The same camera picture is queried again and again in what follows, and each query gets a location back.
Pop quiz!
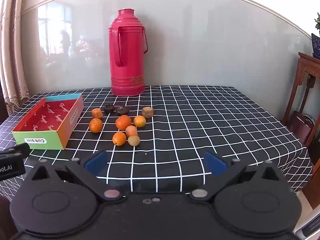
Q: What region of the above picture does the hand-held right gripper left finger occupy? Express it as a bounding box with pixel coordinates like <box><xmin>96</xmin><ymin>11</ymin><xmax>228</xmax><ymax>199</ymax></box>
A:
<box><xmin>24</xmin><ymin>150</ymin><xmax>125</xmax><ymax>203</ymax></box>

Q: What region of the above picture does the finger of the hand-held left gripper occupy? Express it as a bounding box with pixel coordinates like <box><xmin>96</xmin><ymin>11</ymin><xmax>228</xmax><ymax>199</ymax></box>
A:
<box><xmin>0</xmin><ymin>142</ymin><xmax>30</xmax><ymax>157</ymax></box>

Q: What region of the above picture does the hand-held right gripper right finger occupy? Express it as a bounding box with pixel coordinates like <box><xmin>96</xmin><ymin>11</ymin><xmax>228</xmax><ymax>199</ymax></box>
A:
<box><xmin>189</xmin><ymin>151</ymin><xmax>288</xmax><ymax>202</ymax></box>

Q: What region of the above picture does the orange tangerine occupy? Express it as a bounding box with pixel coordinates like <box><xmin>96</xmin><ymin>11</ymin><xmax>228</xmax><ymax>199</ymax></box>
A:
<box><xmin>112</xmin><ymin>131</ymin><xmax>127</xmax><ymax>146</ymax></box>
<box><xmin>89</xmin><ymin>118</ymin><xmax>103</xmax><ymax>133</ymax></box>
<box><xmin>133</xmin><ymin>115</ymin><xmax>146</xmax><ymax>128</ymax></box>
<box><xmin>115</xmin><ymin>115</ymin><xmax>132</xmax><ymax>131</ymax></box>

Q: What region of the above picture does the colourful cardboard box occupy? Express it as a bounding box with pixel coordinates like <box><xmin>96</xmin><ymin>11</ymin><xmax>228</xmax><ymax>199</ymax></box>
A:
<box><xmin>12</xmin><ymin>93</ymin><xmax>84</xmax><ymax>150</ymax></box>

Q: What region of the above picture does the black white grid tablecloth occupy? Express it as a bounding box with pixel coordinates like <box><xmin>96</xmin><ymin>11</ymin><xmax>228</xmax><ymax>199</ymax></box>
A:
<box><xmin>0</xmin><ymin>85</ymin><xmax>313</xmax><ymax>200</ymax></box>

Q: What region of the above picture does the pale orange peach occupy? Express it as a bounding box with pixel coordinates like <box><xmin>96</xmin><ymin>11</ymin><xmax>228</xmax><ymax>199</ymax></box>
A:
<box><xmin>125</xmin><ymin>125</ymin><xmax>138</xmax><ymax>137</ymax></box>

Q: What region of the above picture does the dark red wooden chair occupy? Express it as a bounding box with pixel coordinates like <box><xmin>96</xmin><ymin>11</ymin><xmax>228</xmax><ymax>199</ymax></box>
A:
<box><xmin>287</xmin><ymin>111</ymin><xmax>316</xmax><ymax>148</ymax></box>

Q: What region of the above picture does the beige lace hem curtain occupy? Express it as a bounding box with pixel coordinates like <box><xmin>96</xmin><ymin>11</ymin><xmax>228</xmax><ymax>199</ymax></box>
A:
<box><xmin>0</xmin><ymin>0</ymin><xmax>30</xmax><ymax>115</ymax></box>

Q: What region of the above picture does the red thermos flask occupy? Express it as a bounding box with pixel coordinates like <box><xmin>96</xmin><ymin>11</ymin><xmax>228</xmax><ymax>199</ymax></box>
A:
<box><xmin>109</xmin><ymin>8</ymin><xmax>148</xmax><ymax>97</ymax></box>

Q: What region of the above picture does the white appliance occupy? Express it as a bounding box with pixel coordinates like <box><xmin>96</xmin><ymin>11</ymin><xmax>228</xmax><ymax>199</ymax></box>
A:
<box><xmin>292</xmin><ymin>209</ymin><xmax>320</xmax><ymax>240</ymax></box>

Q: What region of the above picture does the carved wooden side table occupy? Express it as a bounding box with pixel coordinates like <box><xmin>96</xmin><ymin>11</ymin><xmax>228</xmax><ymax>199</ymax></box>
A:
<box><xmin>282</xmin><ymin>52</ymin><xmax>320</xmax><ymax>155</ymax></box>

